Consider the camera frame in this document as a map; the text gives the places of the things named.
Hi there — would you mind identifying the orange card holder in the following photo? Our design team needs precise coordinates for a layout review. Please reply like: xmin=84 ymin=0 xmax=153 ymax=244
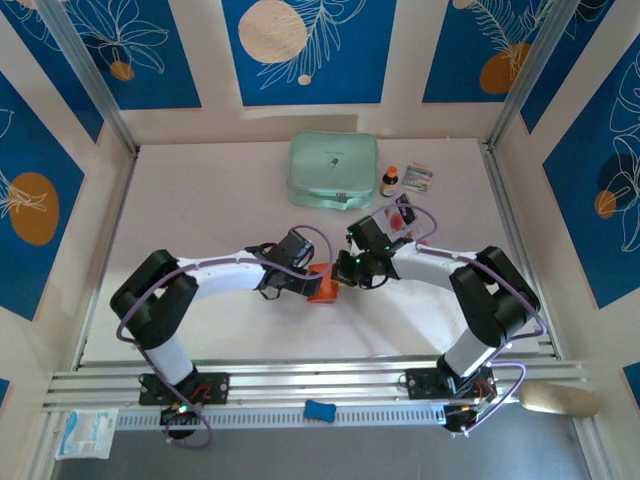
xmin=307 ymin=263 xmax=342 ymax=305

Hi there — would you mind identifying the black VIP card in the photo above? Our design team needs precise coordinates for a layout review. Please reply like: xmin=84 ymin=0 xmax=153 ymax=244
xmin=394 ymin=194 xmax=420 ymax=224

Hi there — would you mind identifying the small brown medicine bottle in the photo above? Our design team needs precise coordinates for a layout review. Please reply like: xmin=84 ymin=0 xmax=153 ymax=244
xmin=379 ymin=166 xmax=400 ymax=198

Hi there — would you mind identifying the small printed sachet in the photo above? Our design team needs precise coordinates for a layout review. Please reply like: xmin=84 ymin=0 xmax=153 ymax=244
xmin=402 ymin=161 xmax=435 ymax=195

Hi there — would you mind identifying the mint green zip pouch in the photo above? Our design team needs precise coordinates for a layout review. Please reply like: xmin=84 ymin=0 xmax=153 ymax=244
xmin=285 ymin=130 xmax=377 ymax=211

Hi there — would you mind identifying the blue bone-shaped sponge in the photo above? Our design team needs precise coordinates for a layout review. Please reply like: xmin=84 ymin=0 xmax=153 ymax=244
xmin=303 ymin=399 xmax=337 ymax=421

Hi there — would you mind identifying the white gauze packet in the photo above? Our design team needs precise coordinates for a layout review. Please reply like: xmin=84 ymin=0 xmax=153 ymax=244
xmin=54 ymin=408 xmax=120 ymax=460

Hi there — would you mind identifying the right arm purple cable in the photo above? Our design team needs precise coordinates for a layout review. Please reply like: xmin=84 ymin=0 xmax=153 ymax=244
xmin=372 ymin=203 xmax=547 ymax=437

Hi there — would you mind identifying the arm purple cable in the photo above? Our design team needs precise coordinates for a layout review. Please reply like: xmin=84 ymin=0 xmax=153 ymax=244
xmin=372 ymin=203 xmax=547 ymax=437
xmin=115 ymin=224 xmax=337 ymax=450

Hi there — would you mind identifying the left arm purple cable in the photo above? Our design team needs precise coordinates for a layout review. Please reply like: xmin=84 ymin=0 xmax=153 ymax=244
xmin=115 ymin=224 xmax=337 ymax=450

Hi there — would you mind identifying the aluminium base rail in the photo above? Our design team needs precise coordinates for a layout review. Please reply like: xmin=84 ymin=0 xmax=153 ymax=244
xmin=42 ymin=355 xmax=586 ymax=409

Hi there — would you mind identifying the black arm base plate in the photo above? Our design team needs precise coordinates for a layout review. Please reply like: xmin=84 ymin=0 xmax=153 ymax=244
xmin=138 ymin=372 xmax=231 ymax=407
xmin=405 ymin=367 xmax=496 ymax=401

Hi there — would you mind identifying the slotted grey cable duct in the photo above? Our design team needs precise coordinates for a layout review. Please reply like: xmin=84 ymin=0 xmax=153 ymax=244
xmin=113 ymin=403 xmax=447 ymax=430

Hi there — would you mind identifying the aluminium table side rail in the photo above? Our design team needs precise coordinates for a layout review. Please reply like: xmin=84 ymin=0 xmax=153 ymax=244
xmin=480 ymin=142 xmax=561 ymax=361
xmin=74 ymin=147 xmax=141 ymax=371

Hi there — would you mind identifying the black circuit board with wires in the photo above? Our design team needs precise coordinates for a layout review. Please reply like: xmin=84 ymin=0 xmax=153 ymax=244
xmin=158 ymin=403 xmax=202 ymax=442
xmin=442 ymin=403 xmax=482 ymax=440

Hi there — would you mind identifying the aluminium frame post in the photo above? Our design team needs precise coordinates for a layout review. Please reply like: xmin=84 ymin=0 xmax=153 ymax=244
xmin=35 ymin=0 xmax=140 ymax=154
xmin=483 ymin=0 xmax=586 ymax=151

